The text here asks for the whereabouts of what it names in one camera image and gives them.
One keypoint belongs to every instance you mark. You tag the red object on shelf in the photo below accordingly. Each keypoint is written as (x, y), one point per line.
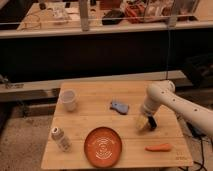
(135, 13)

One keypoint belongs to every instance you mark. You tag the orange round plate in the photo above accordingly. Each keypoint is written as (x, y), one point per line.
(103, 147)

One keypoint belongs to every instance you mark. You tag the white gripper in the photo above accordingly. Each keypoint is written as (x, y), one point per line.
(142, 120)

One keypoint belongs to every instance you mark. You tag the black box at right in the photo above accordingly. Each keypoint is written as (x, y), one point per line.
(199, 70)

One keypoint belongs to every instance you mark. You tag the black bag on shelf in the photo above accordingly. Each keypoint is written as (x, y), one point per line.
(112, 17)

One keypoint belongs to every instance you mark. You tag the white lying can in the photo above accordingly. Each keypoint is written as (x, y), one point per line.
(62, 141)

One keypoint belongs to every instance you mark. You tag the orange carrot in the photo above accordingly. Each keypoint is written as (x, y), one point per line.
(159, 148)

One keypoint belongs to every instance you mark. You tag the white ceramic cup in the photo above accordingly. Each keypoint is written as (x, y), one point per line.
(68, 99)

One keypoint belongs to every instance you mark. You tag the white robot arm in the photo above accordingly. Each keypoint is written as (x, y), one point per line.
(163, 93)

